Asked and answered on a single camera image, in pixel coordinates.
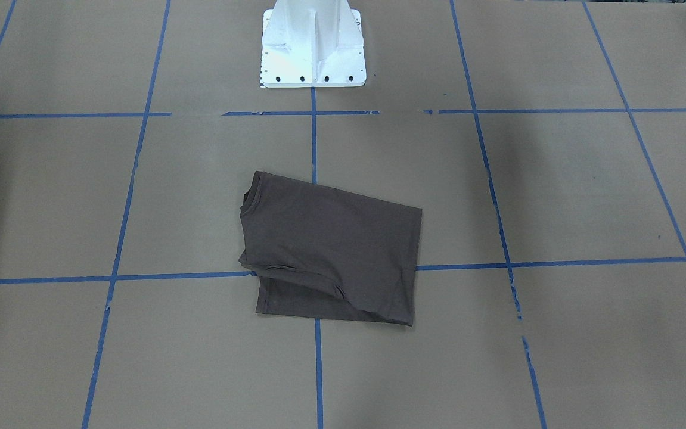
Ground dark brown t-shirt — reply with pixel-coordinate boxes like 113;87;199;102
239;171;423;327

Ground brown paper table cover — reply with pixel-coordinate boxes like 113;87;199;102
0;1;686;428

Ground white pedestal column base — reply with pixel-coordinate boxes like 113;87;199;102
259;1;367;89

